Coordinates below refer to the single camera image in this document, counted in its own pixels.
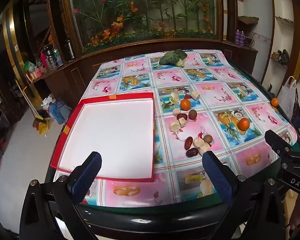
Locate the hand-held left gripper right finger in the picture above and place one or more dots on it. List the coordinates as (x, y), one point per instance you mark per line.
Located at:
(217, 177)

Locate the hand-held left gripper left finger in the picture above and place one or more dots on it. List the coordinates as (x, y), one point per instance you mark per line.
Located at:
(90, 175)

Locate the pale cream food chunk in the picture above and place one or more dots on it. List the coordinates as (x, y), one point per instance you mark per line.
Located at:
(205, 149)
(176, 111)
(182, 122)
(195, 95)
(174, 96)
(198, 142)
(173, 126)

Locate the orange mandarin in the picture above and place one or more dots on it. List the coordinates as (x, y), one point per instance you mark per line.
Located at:
(185, 104)
(244, 123)
(274, 101)

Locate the red tray with white inside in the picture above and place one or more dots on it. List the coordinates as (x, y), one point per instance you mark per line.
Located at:
(115, 135)

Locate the brown longan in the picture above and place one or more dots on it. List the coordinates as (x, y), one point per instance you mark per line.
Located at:
(208, 139)
(192, 114)

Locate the white plastic bag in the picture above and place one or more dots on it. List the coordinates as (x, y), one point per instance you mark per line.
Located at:
(287, 97)

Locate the yellow dustpan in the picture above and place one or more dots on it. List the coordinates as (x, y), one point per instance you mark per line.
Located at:
(43, 128)

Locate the blue water jug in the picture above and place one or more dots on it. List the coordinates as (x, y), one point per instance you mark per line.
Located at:
(55, 113)

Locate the printed pink and blue tablecloth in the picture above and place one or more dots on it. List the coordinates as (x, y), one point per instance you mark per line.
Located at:
(222, 95)

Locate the grey shoes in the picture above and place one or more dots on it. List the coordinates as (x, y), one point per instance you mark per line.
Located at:
(281, 55)

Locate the dark table with green rim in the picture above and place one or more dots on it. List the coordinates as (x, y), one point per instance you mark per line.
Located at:
(152, 221)

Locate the dark wooden cabinet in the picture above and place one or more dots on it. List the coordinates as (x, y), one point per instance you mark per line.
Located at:
(72, 80)

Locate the purple bottle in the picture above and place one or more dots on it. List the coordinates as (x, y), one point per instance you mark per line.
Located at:
(238, 37)
(242, 38)

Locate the pink box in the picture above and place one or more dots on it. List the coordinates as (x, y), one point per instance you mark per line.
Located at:
(37, 73)

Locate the pink bottle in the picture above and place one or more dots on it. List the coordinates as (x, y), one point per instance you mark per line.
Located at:
(43, 61)

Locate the clear bottle with green label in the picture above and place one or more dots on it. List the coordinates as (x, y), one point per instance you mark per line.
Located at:
(57, 56)

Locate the green snack bag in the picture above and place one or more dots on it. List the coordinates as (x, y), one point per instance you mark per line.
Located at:
(29, 66)

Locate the black thermos flask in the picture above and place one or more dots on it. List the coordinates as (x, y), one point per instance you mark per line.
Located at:
(49, 55)

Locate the dark steel thermos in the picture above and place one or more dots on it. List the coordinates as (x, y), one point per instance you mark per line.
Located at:
(69, 48)

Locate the green leafy vegetable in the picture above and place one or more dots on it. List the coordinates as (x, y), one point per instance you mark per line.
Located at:
(172, 56)

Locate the glass case of artificial plants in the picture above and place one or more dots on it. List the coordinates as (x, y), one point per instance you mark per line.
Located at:
(145, 10)

